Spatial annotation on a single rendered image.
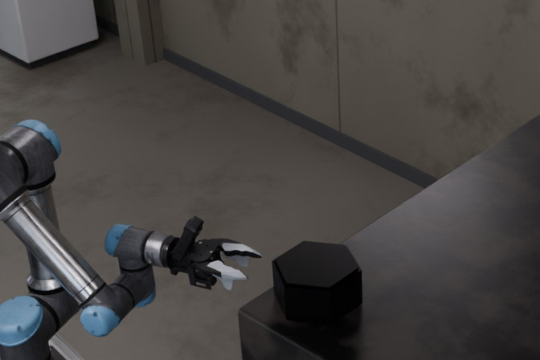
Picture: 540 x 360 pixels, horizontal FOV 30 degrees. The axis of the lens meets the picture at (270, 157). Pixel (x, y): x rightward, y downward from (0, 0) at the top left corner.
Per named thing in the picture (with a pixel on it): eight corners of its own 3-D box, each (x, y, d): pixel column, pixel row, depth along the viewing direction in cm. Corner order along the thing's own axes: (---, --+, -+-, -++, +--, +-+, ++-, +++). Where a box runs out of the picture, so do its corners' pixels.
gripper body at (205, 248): (228, 268, 225) (182, 257, 230) (222, 239, 220) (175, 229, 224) (213, 292, 219) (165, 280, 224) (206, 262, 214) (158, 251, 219)
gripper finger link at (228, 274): (251, 293, 215) (218, 276, 220) (247, 272, 212) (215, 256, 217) (240, 302, 213) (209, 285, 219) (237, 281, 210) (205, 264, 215)
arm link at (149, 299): (109, 312, 231) (103, 274, 226) (135, 285, 240) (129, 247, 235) (138, 321, 228) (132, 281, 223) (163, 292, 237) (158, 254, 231)
